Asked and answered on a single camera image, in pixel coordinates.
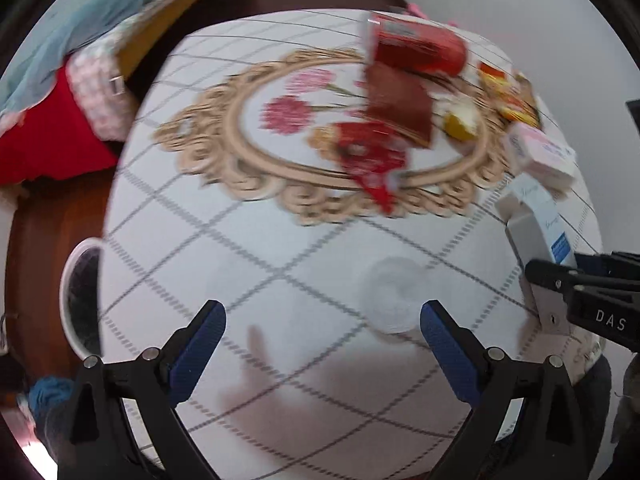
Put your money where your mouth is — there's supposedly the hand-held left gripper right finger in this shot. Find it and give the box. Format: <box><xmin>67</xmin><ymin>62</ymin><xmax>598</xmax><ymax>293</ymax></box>
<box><xmin>420</xmin><ymin>300</ymin><xmax>598</xmax><ymax>480</ymax></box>

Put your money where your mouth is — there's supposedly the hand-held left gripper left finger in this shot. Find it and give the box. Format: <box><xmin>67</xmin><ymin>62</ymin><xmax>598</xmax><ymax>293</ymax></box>
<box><xmin>57</xmin><ymin>300</ymin><xmax>226</xmax><ymax>480</ymax></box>

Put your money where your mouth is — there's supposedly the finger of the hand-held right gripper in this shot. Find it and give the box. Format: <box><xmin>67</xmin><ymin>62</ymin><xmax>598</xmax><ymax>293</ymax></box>
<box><xmin>524</xmin><ymin>259</ymin><xmax>640</xmax><ymax>353</ymax></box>
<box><xmin>574</xmin><ymin>251</ymin><xmax>640</xmax><ymax>286</ymax></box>

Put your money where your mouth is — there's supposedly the white paper carton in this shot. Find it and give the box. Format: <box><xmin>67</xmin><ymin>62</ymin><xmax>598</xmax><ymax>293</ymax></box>
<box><xmin>495</xmin><ymin>174</ymin><xmax>578</xmax><ymax>336</ymax></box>

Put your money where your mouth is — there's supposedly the white round waste bin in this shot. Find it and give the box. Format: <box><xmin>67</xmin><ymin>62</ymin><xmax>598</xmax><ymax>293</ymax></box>
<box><xmin>59</xmin><ymin>238</ymin><xmax>106</xmax><ymax>361</ymax></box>

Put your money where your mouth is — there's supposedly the orange yellow snack packet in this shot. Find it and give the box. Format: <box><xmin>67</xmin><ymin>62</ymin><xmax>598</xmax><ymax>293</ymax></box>
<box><xmin>477</xmin><ymin>61</ymin><xmax>542</xmax><ymax>127</ymax></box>

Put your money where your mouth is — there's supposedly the red can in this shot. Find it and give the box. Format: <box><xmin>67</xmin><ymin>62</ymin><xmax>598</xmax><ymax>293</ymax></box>
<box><xmin>367</xmin><ymin>11</ymin><xmax>469</xmax><ymax>77</ymax></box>

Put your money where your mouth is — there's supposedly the clear plastic cup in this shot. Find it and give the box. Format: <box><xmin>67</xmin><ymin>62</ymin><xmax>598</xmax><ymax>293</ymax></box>
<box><xmin>360</xmin><ymin>257</ymin><xmax>428</xmax><ymax>336</ymax></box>

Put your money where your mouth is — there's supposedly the dark cloth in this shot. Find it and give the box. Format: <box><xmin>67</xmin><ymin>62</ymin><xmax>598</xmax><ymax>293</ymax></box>
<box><xmin>572</xmin><ymin>355</ymin><xmax>640</xmax><ymax>480</ymax></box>

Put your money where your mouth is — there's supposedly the pink tissue pack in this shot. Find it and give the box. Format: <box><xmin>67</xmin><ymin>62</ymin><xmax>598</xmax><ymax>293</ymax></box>
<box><xmin>504</xmin><ymin>124</ymin><xmax>578</xmax><ymax>192</ymax></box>

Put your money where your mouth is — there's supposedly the blue and black clothes pile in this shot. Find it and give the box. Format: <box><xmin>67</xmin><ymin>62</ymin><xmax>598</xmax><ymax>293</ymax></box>
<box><xmin>27</xmin><ymin>375</ymin><xmax>76</xmax><ymax>411</ymax></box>

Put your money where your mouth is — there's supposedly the red snack wrapper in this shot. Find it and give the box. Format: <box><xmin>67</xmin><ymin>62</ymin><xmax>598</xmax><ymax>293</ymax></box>
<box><xmin>334</xmin><ymin>121</ymin><xmax>410</xmax><ymax>214</ymax></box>

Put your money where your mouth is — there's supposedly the yellow white wrapper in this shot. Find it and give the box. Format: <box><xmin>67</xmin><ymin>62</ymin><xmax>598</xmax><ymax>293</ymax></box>
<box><xmin>442</xmin><ymin>96</ymin><xmax>482</xmax><ymax>142</ymax></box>

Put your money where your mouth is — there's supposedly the brown packet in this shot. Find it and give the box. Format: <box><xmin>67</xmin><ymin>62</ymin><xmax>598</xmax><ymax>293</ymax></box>
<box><xmin>364</xmin><ymin>62</ymin><xmax>434</xmax><ymax>150</ymax></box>

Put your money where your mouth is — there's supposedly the red blanket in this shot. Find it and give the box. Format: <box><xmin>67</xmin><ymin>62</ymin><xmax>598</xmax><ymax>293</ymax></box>
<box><xmin>0</xmin><ymin>65</ymin><xmax>121</xmax><ymax>186</ymax></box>

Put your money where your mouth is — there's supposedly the checkered bed sheet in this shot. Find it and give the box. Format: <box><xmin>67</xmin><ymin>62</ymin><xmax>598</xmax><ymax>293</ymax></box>
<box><xmin>67</xmin><ymin>10</ymin><xmax>141</xmax><ymax>143</ymax></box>

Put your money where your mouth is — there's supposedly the light blue blanket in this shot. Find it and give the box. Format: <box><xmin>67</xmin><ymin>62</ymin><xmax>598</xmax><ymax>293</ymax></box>
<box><xmin>0</xmin><ymin>0</ymin><xmax>236</xmax><ymax>116</ymax></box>

